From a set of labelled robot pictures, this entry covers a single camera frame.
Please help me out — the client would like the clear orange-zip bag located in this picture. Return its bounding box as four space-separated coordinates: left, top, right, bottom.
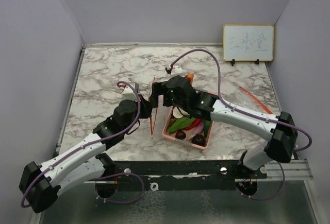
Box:
235 87 272 114
148 77 158 136

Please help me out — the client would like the green leaf vegetable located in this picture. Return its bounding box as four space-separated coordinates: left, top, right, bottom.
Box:
167 117 196 133

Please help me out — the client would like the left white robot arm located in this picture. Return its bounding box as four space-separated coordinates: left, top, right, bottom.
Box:
19 95 153 213

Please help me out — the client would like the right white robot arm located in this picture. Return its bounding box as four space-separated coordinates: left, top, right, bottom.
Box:
150 76 298 178

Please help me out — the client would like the white garlic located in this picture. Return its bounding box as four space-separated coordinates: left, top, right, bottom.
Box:
172 107 183 118

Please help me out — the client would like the pink plastic basket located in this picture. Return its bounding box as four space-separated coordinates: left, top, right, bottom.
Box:
162 106 213 150

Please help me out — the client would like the purple eggplant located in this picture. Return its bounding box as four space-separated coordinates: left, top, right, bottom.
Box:
189 120 211 139

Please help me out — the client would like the dark red cherry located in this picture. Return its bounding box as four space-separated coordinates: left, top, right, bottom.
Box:
175 130 186 140

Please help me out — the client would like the dark mangosteen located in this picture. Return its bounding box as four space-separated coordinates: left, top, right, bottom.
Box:
191 134 206 147

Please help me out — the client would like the small framed whiteboard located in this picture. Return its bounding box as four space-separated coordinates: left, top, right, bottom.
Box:
223 24 274 64

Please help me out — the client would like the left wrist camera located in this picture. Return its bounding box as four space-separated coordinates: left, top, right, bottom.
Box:
118 82 139 101

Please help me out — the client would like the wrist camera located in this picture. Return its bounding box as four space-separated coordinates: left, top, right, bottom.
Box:
118 82 139 101
166 65 184 77

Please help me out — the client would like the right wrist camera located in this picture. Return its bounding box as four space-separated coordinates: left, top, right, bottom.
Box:
166 65 184 77

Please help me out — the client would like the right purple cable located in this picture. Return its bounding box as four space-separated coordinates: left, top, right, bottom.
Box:
169 49 312 201

